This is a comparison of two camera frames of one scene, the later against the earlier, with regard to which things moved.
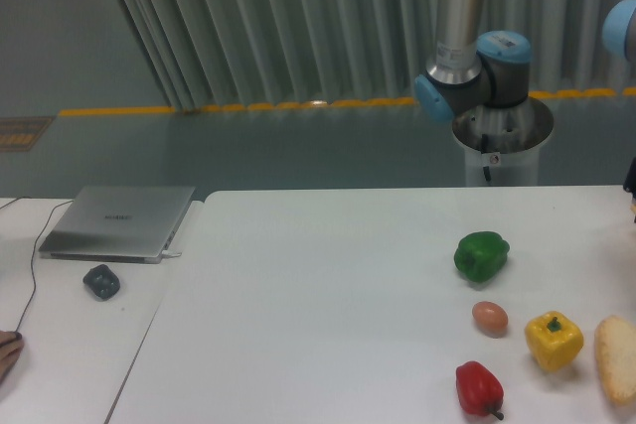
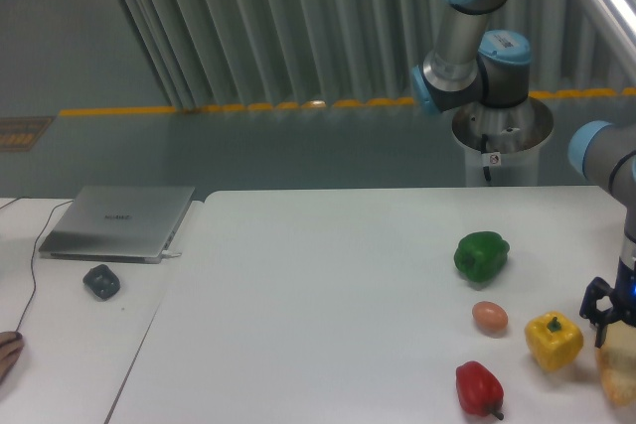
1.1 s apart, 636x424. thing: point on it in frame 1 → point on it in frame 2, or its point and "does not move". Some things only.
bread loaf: (615, 349) does not move
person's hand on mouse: (11, 346) does not move
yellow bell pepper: (554, 340) does not move
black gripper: (630, 185) → (624, 306)
